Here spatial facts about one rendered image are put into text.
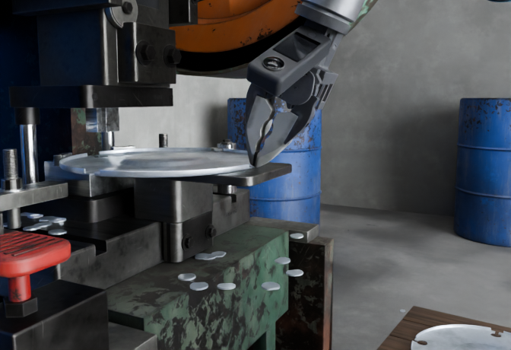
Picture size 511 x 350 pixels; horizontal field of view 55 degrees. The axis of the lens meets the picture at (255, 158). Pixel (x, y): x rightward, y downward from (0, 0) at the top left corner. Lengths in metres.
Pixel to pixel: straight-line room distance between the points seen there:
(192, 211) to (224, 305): 0.14
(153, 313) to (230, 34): 0.65
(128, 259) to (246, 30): 0.56
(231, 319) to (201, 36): 0.61
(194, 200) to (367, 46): 3.40
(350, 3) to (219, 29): 0.50
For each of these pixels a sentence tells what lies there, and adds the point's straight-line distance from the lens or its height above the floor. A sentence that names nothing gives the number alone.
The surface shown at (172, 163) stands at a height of 0.79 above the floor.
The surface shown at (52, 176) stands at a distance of 0.78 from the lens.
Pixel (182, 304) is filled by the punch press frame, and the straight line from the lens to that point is 0.60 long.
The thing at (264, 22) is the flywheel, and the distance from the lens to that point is 1.02.
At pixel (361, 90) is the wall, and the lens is 4.01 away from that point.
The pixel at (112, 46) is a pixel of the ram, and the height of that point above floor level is 0.94.
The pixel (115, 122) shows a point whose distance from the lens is 0.80.
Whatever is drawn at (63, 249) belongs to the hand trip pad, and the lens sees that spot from 0.41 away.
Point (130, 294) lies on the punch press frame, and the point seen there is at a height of 0.65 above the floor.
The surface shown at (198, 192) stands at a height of 0.74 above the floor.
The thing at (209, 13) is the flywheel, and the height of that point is 1.06.
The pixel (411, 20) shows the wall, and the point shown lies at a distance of 3.97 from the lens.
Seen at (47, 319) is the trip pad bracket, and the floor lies 0.70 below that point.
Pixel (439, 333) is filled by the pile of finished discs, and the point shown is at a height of 0.35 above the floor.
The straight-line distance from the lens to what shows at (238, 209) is 0.88.
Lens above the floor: 0.87
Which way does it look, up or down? 7 degrees down
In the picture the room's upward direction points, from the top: straight up
